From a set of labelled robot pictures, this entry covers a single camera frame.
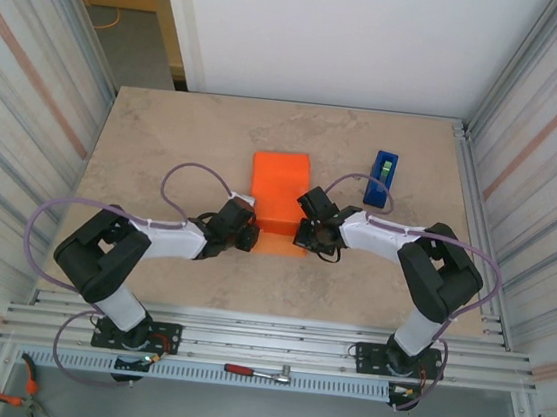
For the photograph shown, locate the blue tape dispenser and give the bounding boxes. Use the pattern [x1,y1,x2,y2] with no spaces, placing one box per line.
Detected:
[361,148,401,211]

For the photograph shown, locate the thin black camera cable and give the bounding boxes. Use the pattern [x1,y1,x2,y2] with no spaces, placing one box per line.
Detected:
[313,242,345,266]

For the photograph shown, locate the aluminium mounting rail frame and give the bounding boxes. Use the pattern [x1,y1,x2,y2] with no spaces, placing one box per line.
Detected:
[0,282,544,405]

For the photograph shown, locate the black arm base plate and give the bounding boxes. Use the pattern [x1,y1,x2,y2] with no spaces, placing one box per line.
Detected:
[353,338,445,384]
[90,313,184,358]

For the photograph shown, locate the red-handled ratchet wrench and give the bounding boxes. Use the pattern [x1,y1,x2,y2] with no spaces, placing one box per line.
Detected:
[222,357,294,385]

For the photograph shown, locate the slotted grey cable duct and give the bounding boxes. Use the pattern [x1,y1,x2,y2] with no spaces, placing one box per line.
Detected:
[13,342,393,406]

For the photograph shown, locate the aluminium side rail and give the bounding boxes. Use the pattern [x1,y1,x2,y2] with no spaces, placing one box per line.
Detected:
[426,118,538,353]

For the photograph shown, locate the black connector bracket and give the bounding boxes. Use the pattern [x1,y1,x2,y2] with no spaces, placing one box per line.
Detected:
[384,380,424,416]
[110,349,162,388]

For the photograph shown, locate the orange floor cable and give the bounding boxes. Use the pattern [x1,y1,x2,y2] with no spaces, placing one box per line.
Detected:
[93,5,124,34]

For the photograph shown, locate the orange-handled pliers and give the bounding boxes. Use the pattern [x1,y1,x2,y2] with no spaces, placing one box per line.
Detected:
[0,350,59,417]

